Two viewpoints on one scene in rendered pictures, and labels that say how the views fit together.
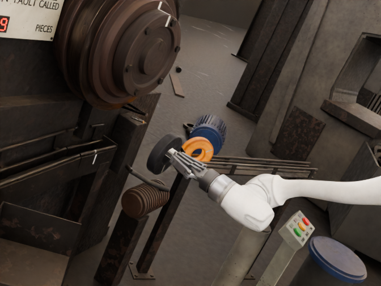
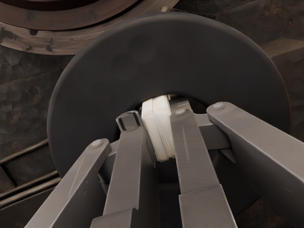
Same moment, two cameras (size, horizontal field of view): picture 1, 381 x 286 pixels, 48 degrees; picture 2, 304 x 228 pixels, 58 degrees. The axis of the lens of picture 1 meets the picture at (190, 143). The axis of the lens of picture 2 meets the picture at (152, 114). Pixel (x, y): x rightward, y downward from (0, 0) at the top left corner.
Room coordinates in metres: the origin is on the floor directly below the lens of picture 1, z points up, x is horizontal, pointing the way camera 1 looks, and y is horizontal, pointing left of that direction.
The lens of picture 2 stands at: (1.29, -0.10, 0.90)
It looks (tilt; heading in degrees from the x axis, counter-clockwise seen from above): 19 degrees down; 75
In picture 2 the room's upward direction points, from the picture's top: 19 degrees counter-clockwise
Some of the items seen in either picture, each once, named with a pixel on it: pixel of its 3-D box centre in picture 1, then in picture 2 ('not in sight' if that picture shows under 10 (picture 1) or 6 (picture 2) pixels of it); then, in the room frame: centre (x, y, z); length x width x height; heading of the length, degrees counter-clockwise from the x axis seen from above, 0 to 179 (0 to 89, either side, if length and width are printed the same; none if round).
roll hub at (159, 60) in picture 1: (149, 55); not in sight; (1.34, 0.23, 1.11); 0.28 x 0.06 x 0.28; 158
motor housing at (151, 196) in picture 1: (130, 234); not in sight; (1.63, 0.08, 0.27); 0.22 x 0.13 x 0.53; 158
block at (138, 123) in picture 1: (123, 143); (285, 114); (1.60, 0.25, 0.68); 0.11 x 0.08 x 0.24; 68
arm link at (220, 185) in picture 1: (220, 189); not in sight; (1.25, -0.15, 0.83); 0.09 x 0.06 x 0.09; 158
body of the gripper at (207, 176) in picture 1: (203, 176); not in sight; (1.28, -0.08, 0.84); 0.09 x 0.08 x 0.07; 68
